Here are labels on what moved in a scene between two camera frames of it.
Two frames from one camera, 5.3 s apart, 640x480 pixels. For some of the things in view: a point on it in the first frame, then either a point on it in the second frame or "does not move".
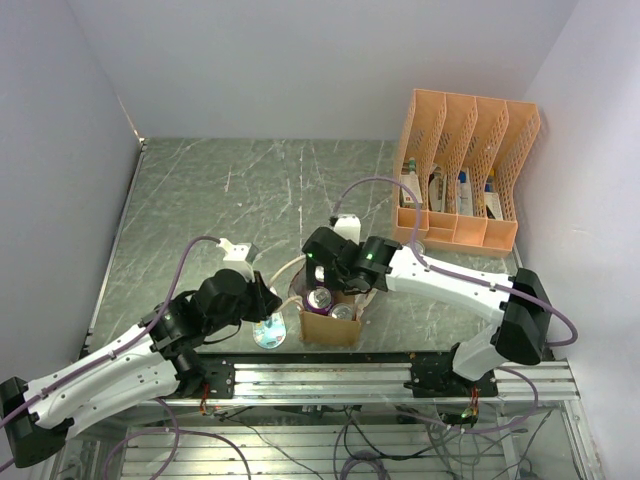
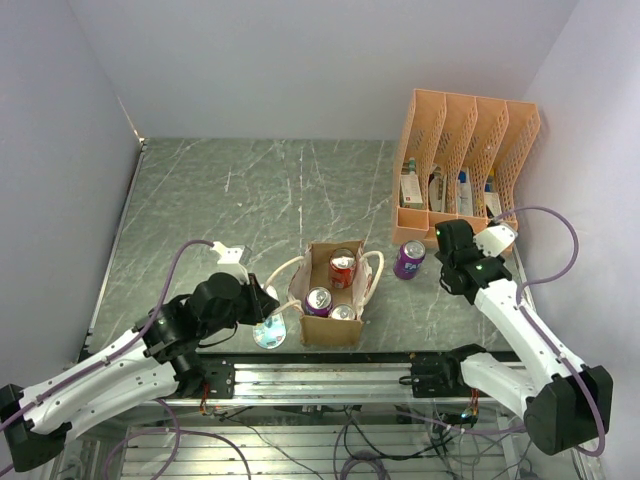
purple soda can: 319,300 does not move
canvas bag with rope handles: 320,328 does not move
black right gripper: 310,270 -> 481,255
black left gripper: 265,301 does not move
